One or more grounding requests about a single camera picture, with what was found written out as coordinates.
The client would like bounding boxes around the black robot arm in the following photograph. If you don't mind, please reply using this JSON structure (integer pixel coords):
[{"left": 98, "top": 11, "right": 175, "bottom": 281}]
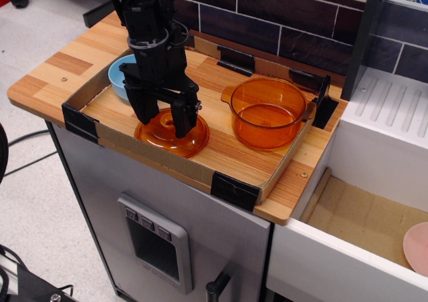
[{"left": 111, "top": 0, "right": 201, "bottom": 138}]

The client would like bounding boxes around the white toy sink unit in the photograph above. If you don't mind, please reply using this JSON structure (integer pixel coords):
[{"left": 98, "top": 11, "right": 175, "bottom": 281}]
[{"left": 266, "top": 69, "right": 427, "bottom": 301}]

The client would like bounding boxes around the orange transparent pot lid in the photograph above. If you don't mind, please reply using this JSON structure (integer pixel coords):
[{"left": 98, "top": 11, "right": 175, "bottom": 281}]
[{"left": 134, "top": 108, "right": 209, "bottom": 158}]

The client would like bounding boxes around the grey toy dishwasher cabinet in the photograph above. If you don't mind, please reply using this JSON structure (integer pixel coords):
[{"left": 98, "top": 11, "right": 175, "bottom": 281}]
[{"left": 49, "top": 124, "right": 271, "bottom": 301}]

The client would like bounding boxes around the black floor cable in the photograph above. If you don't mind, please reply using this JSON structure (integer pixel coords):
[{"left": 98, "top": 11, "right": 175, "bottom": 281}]
[{"left": 3, "top": 130, "right": 58, "bottom": 178}]

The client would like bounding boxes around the black equipment with cables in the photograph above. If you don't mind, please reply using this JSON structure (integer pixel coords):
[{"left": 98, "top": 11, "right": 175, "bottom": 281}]
[{"left": 1, "top": 245, "right": 76, "bottom": 302}]

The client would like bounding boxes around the orange transparent pot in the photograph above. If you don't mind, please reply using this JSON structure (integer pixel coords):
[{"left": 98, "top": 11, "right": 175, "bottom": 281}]
[{"left": 221, "top": 78, "right": 317, "bottom": 150}]

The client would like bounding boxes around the black cabinet door handle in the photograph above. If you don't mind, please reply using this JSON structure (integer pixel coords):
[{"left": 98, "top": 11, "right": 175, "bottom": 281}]
[{"left": 205, "top": 272, "right": 231, "bottom": 302}]

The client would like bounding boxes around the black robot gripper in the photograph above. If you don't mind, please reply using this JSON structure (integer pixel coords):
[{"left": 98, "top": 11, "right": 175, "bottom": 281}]
[{"left": 120, "top": 39, "right": 202, "bottom": 138}]

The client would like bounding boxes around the pink plate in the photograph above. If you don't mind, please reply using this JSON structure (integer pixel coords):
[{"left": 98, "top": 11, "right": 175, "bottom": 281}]
[{"left": 403, "top": 222, "right": 428, "bottom": 277}]

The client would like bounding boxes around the dark shelf upright post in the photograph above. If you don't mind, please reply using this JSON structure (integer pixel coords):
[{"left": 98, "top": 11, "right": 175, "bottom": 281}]
[{"left": 340, "top": 0, "right": 383, "bottom": 101}]

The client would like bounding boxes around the light blue bowl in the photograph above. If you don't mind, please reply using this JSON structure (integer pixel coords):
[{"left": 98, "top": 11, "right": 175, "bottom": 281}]
[{"left": 108, "top": 54, "right": 136, "bottom": 102}]

